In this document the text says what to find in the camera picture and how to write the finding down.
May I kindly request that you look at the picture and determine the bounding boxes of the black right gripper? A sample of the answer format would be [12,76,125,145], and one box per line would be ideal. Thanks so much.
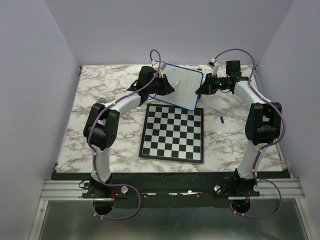
[195,73,229,96]

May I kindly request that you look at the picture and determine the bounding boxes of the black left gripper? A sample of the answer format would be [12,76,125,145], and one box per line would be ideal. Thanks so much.
[147,74,175,96]

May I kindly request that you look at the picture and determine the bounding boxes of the blue framed whiteboard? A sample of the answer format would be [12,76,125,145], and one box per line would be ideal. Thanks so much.
[150,63,204,111]

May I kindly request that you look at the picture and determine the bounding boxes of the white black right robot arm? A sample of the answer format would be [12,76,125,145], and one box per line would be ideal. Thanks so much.
[195,58,282,196]

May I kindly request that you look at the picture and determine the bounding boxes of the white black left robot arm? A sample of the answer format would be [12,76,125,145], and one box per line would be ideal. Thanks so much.
[83,63,175,198]

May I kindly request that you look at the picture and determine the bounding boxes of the black white chessboard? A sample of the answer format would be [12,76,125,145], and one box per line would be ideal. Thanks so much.
[139,103,204,164]

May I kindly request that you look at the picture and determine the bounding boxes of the purple glitter microphone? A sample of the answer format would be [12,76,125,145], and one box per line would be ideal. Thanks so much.
[97,97,107,104]

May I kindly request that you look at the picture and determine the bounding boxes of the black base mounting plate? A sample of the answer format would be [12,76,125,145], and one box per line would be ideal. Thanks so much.
[51,172,260,217]

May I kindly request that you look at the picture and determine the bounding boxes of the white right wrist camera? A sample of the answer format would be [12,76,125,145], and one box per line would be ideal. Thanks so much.
[207,58,220,76]

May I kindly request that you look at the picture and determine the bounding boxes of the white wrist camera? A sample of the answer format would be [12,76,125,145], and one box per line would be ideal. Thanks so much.
[150,60,167,78]
[207,58,220,76]

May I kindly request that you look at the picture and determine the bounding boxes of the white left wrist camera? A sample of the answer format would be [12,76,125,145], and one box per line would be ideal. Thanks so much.
[150,60,167,78]

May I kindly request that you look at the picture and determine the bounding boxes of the aluminium frame rail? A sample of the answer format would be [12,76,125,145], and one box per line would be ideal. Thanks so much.
[29,168,318,240]

